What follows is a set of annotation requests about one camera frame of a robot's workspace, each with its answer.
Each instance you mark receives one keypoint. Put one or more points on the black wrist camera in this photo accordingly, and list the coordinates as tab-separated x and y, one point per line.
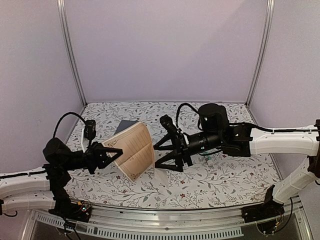
90	129
168	124

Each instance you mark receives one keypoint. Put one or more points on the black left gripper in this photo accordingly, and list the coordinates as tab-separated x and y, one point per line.
94	156

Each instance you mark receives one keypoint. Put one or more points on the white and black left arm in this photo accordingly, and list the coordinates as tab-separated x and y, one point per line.
44	187

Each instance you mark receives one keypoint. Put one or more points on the green glue stick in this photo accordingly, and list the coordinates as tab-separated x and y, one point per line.
210	161

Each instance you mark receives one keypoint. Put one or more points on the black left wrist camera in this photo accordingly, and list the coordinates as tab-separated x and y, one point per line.
90	129

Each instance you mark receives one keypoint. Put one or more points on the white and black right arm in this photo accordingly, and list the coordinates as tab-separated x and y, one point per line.
243	139

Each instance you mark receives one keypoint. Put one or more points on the right aluminium frame post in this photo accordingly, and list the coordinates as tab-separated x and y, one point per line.
262	51

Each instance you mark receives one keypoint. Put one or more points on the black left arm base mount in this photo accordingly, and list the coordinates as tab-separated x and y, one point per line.
78	211

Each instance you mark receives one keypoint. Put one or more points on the aluminium frame post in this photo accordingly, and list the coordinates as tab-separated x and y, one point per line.
262	51
61	7

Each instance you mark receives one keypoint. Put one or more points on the aluminium slotted front rail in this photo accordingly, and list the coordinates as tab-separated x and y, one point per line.
122	223

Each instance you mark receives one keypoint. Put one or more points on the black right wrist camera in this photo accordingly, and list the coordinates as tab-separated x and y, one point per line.
168	124

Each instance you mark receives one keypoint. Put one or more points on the left aluminium frame post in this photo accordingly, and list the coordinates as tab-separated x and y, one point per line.
61	7

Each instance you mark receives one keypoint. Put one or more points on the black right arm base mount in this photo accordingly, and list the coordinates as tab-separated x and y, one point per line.
262	212

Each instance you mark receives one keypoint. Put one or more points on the beige lined letter paper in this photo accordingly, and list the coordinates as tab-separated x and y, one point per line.
138	153

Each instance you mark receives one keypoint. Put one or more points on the grey-blue envelope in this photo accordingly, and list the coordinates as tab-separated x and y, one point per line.
125	124

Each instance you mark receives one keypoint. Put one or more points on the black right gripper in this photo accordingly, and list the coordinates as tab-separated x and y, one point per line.
181	152

